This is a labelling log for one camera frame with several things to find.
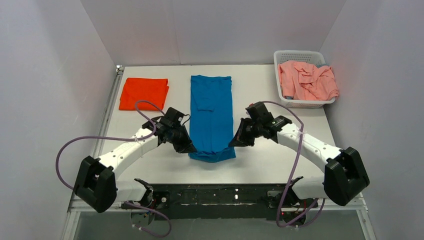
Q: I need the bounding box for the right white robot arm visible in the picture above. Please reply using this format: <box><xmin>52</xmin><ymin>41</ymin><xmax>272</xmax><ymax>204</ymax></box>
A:
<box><xmin>228</xmin><ymin>101</ymin><xmax>370</xmax><ymax>206</ymax></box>

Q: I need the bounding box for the white plastic basket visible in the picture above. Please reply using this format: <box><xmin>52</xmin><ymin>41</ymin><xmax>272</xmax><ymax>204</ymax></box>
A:
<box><xmin>273</xmin><ymin>50</ymin><xmax>336</xmax><ymax>109</ymax></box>

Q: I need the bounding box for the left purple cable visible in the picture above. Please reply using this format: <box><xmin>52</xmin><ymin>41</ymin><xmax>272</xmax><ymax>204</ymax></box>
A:
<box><xmin>55</xmin><ymin>100</ymin><xmax>173</xmax><ymax>238</ymax></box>

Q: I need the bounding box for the blue t shirt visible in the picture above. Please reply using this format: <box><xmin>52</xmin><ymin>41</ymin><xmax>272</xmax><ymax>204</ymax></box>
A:
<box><xmin>188</xmin><ymin>75</ymin><xmax>236</xmax><ymax>163</ymax></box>

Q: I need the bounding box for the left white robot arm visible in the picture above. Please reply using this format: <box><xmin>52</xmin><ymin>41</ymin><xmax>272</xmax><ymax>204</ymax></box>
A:
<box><xmin>73</xmin><ymin>107</ymin><xmax>197</xmax><ymax>213</ymax></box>

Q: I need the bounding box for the pink t shirt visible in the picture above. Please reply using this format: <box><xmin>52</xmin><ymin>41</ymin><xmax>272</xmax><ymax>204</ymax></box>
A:
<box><xmin>278</xmin><ymin>60</ymin><xmax>340</xmax><ymax>101</ymax></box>

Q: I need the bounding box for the folded orange t shirt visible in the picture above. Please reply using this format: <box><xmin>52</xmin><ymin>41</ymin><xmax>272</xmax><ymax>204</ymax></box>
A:
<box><xmin>118</xmin><ymin>77</ymin><xmax>169</xmax><ymax>111</ymax></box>

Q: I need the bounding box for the aluminium frame rail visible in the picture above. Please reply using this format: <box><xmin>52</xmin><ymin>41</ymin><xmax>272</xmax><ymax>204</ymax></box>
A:
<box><xmin>72</xmin><ymin>64</ymin><xmax>370</xmax><ymax>226</ymax></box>

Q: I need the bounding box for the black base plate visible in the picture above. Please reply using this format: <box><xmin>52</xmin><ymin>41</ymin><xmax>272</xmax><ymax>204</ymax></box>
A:
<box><xmin>121</xmin><ymin>183</ymin><xmax>286</xmax><ymax>220</ymax></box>

